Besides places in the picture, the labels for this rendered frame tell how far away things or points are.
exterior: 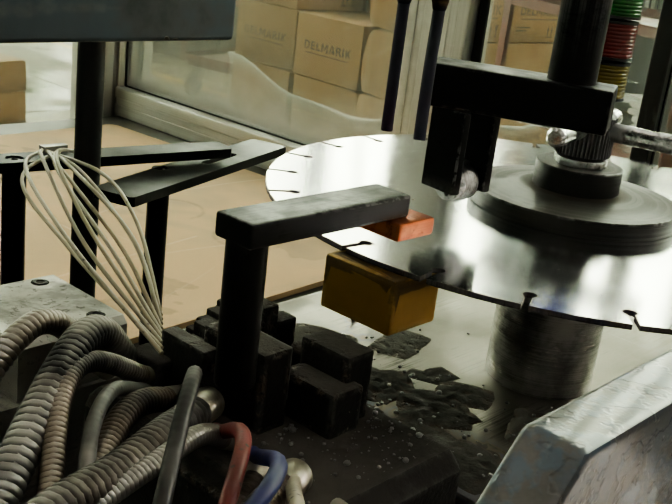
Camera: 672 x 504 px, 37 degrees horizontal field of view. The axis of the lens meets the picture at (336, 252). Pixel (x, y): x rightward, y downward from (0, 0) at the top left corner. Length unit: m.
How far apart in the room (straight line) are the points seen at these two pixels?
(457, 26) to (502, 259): 0.71
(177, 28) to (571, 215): 0.24
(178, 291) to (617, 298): 0.54
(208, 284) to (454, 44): 0.41
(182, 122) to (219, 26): 0.88
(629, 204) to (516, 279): 0.13
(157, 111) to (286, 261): 0.58
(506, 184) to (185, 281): 0.45
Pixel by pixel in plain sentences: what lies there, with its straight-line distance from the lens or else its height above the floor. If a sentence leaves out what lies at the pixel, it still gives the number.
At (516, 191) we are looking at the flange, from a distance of 0.53.
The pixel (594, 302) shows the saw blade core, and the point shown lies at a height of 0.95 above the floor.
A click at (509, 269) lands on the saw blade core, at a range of 0.44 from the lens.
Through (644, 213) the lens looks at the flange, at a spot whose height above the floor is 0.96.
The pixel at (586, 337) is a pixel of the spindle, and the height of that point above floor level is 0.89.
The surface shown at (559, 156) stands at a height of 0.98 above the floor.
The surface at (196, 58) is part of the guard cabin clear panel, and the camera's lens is 1.48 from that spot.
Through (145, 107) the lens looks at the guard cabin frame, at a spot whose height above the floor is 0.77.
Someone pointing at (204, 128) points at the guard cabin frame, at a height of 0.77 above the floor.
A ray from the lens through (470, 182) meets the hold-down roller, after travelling 0.48.
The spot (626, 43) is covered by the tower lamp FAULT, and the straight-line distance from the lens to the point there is 0.84.
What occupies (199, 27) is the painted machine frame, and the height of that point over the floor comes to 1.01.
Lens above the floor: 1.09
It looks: 19 degrees down
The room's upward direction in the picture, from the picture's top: 7 degrees clockwise
